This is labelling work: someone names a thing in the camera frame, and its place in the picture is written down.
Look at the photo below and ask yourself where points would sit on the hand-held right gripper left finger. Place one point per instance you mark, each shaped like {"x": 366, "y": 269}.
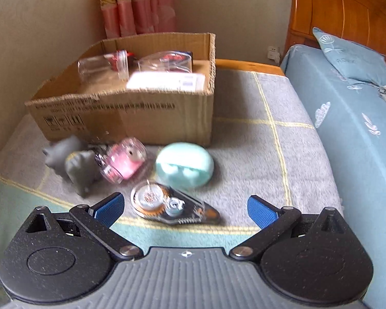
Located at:
{"x": 107, "y": 207}

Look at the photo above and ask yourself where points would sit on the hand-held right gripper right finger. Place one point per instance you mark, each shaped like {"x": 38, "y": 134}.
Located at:
{"x": 260, "y": 210}

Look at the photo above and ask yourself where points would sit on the clear correction tape dispenser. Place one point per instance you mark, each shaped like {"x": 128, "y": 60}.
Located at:
{"x": 167, "y": 204}

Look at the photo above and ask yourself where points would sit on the cardboard box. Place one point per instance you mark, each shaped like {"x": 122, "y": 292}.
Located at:
{"x": 148, "y": 116}

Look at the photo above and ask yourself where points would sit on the white cotton swab box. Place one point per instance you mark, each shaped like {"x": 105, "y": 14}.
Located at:
{"x": 165, "y": 81}

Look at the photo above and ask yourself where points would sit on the clear plastic jar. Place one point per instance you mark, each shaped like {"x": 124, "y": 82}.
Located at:
{"x": 96, "y": 66}

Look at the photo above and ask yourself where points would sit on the red toy truck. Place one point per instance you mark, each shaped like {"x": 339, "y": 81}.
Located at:
{"x": 117, "y": 60}

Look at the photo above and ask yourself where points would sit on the clear square plastic container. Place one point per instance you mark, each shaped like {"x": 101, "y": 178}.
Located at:
{"x": 154, "y": 64}

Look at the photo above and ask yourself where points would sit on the grey elephant toy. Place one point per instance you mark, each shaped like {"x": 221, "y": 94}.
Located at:
{"x": 59, "y": 153}
{"x": 82, "y": 170}

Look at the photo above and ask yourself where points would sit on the grey green checked blanket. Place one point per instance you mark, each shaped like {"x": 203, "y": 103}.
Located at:
{"x": 244, "y": 167}

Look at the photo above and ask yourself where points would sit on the mint green oval case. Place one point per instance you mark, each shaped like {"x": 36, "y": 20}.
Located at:
{"x": 185, "y": 167}

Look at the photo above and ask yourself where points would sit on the blue floral bedsheet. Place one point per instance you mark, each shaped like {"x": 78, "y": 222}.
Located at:
{"x": 357, "y": 167}

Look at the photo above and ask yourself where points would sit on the blue floral pillow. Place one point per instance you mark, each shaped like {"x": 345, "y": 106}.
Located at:
{"x": 350, "y": 56}

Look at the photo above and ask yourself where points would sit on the pink patterned curtain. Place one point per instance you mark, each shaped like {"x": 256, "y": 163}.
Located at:
{"x": 138, "y": 6}

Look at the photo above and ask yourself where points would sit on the wooden headboard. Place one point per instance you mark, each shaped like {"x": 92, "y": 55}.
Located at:
{"x": 341, "y": 3}

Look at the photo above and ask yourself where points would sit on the wooden bed frame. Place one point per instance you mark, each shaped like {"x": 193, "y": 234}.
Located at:
{"x": 247, "y": 66}

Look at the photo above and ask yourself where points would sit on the white wall outlet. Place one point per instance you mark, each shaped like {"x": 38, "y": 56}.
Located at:
{"x": 273, "y": 53}

